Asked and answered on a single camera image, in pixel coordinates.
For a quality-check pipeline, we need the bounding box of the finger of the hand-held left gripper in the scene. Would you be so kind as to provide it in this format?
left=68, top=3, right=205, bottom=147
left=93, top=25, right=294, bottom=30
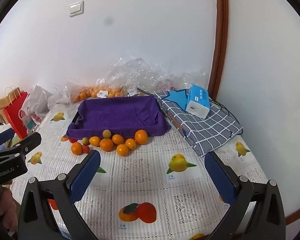
left=0, top=127, right=15, bottom=148
left=5, top=132, right=42, bottom=157

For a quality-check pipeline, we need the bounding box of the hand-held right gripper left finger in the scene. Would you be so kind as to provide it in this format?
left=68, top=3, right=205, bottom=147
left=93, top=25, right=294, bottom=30
left=17, top=149, right=102, bottom=240

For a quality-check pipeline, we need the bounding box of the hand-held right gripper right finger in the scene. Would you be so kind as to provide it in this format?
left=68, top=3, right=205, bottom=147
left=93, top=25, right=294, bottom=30
left=204, top=151, right=287, bottom=240

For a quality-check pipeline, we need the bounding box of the purple towel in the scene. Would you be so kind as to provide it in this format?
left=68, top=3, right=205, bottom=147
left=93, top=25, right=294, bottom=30
left=66, top=95, right=172, bottom=140

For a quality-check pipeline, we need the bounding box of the clear bag of red fruits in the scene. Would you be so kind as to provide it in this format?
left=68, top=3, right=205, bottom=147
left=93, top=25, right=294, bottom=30
left=155, top=79, right=177, bottom=92

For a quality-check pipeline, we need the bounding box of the person's left hand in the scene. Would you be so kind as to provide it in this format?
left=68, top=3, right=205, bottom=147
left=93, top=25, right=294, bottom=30
left=0, top=186, right=18, bottom=240

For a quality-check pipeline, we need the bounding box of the red paper bag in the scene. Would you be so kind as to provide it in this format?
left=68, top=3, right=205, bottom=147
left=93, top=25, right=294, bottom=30
left=3, top=86, right=30, bottom=139

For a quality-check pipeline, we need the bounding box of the white plastic bag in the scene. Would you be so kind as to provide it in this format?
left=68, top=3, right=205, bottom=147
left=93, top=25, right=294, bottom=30
left=24, top=85, right=53, bottom=125

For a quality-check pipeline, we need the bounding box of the pile of oranges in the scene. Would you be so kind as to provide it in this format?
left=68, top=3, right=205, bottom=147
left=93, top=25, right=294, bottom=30
left=89, top=134, right=129, bottom=157

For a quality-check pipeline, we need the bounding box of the grey checkered folded cloth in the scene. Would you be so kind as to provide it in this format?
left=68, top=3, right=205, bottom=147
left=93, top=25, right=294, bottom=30
left=154, top=89, right=243, bottom=157

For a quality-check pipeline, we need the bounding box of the crumpled clear plastic bag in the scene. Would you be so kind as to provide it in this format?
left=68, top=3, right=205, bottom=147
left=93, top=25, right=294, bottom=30
left=47, top=82, right=75, bottom=110

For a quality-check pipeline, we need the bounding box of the fruit print tablecloth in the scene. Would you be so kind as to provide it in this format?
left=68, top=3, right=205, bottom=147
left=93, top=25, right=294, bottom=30
left=9, top=102, right=270, bottom=240

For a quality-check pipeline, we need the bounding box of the blue tissue pack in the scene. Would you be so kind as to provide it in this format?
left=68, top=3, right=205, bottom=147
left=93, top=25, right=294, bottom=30
left=184, top=84, right=211, bottom=119

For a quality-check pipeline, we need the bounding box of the clear bag of small oranges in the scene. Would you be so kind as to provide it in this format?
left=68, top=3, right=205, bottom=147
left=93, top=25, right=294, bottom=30
left=65, top=81, right=123, bottom=104

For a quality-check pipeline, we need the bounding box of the clear bag with beige contents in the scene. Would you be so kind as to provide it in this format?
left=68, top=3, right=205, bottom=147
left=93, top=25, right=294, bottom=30
left=120, top=85, right=143, bottom=97

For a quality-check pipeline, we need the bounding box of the pile of clear plastic bags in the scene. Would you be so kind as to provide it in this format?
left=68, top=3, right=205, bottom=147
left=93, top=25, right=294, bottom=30
left=96, top=57, right=208, bottom=98

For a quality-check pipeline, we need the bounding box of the black cable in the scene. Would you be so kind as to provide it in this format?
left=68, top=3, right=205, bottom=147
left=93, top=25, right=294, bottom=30
left=207, top=97, right=244, bottom=139

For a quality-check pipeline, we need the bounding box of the white light switch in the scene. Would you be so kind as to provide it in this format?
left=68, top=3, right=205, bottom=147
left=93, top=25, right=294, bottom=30
left=69, top=0, right=85, bottom=18

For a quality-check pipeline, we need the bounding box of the brown wooden door frame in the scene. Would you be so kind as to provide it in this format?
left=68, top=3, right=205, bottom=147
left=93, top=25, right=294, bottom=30
left=207, top=0, right=229, bottom=100

